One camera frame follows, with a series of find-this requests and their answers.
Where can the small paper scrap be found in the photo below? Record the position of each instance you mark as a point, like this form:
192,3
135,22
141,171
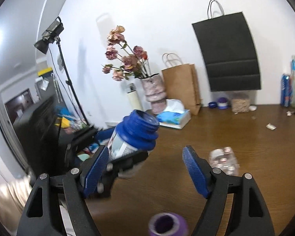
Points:
271,127

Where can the small purple white jar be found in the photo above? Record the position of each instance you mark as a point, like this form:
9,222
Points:
222,103

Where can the white thermos bottle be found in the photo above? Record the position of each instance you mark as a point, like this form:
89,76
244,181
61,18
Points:
133,97

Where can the wall picture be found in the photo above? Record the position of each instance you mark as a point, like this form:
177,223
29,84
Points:
60,64

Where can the dried pink flowers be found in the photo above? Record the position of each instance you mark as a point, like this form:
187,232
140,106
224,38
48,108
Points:
125,61

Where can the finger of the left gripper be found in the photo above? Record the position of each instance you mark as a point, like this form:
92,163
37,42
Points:
104,134
124,167

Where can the blue pill bottle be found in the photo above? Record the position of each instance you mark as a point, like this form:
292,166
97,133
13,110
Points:
137,131

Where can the grey refrigerator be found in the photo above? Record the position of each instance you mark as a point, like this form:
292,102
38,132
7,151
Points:
47,85

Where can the pink ceramic vase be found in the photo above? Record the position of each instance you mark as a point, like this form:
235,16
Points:
155,93

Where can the black paper bag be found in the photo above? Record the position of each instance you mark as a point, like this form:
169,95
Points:
228,51

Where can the blue lid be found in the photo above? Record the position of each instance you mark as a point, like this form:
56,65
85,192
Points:
212,105

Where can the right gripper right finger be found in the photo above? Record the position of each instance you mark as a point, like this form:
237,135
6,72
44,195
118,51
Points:
249,214

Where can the blue drink can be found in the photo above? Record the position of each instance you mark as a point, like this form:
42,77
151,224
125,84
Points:
285,90

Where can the glass bottle blue cap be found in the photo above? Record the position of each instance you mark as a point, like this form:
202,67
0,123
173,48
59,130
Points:
292,81

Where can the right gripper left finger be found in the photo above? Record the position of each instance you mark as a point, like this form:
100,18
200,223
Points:
42,215

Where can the clear plastic jar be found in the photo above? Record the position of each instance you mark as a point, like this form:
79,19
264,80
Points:
225,160

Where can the clear container of nuts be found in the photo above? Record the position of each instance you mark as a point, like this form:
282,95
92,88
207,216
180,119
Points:
240,103

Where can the purple pill bottle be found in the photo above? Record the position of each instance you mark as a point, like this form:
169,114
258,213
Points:
167,224

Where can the brown paper bag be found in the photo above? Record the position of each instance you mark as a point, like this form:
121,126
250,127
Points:
181,82

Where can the blue tissue box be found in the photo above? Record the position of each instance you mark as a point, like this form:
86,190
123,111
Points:
174,115

